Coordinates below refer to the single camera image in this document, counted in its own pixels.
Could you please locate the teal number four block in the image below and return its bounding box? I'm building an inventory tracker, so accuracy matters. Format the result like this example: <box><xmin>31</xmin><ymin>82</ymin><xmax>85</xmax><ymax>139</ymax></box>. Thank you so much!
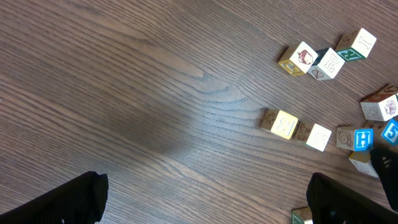
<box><xmin>291</xmin><ymin>207</ymin><xmax>313</xmax><ymax>224</ymax></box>

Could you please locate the blue number five block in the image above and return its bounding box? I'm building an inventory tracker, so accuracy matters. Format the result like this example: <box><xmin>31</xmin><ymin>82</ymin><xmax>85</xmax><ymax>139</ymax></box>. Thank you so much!
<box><xmin>364</xmin><ymin>119</ymin><xmax>397</xmax><ymax>146</ymax></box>

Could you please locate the block with green R side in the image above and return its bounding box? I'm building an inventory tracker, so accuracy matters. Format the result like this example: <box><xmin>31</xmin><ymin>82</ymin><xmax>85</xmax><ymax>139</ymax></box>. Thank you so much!
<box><xmin>335</xmin><ymin>28</ymin><xmax>377</xmax><ymax>62</ymax></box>

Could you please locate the white block picture top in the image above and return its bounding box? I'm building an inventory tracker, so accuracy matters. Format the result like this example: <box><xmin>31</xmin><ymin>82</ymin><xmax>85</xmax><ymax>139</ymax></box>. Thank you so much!
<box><xmin>360</xmin><ymin>94</ymin><xmax>397</xmax><ymax>121</ymax></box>

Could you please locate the white block blue P side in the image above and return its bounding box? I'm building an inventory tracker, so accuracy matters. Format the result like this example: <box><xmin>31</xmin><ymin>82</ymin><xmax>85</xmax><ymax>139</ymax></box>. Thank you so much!
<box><xmin>348</xmin><ymin>151</ymin><xmax>379</xmax><ymax>178</ymax></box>

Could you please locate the white acorn picture block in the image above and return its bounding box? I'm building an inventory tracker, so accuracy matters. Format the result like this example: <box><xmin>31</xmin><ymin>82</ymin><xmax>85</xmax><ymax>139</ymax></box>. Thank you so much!
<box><xmin>278</xmin><ymin>41</ymin><xmax>318</xmax><ymax>76</ymax></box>

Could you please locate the yellow top wooden block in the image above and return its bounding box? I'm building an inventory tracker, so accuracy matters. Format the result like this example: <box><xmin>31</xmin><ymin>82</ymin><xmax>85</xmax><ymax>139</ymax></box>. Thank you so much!
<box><xmin>260</xmin><ymin>109</ymin><xmax>299</xmax><ymax>139</ymax></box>

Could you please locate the white block tilted upper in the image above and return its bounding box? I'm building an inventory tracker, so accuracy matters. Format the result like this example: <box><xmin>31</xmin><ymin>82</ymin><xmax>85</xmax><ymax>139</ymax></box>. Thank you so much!
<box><xmin>378</xmin><ymin>84</ymin><xmax>398</xmax><ymax>95</ymax></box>

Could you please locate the white block green side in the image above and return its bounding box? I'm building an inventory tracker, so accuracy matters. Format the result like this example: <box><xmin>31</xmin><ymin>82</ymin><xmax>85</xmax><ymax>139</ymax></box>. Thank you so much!
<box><xmin>293</xmin><ymin>121</ymin><xmax>331</xmax><ymax>152</ymax></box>

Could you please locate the blue letter H block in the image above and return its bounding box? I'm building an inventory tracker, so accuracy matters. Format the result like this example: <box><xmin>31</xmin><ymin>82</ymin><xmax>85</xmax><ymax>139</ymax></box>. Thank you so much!
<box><xmin>336</xmin><ymin>126</ymin><xmax>374</xmax><ymax>151</ymax></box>

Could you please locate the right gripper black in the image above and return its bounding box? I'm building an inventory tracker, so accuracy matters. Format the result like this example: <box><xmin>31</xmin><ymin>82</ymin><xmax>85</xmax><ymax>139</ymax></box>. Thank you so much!
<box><xmin>370</xmin><ymin>146</ymin><xmax>397</xmax><ymax>212</ymax></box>

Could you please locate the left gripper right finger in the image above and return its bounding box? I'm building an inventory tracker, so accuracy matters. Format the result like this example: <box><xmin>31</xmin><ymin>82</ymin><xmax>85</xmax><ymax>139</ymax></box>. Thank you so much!
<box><xmin>307</xmin><ymin>172</ymin><xmax>397</xmax><ymax>224</ymax></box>

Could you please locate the white block red letter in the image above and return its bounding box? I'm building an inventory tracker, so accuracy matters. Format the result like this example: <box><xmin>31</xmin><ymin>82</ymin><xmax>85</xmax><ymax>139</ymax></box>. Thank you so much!
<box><xmin>308</xmin><ymin>48</ymin><xmax>345</xmax><ymax>81</ymax></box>

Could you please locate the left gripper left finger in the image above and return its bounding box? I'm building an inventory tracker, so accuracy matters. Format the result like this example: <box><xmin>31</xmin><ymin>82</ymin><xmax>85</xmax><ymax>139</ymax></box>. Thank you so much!
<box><xmin>1</xmin><ymin>171</ymin><xmax>109</xmax><ymax>224</ymax></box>

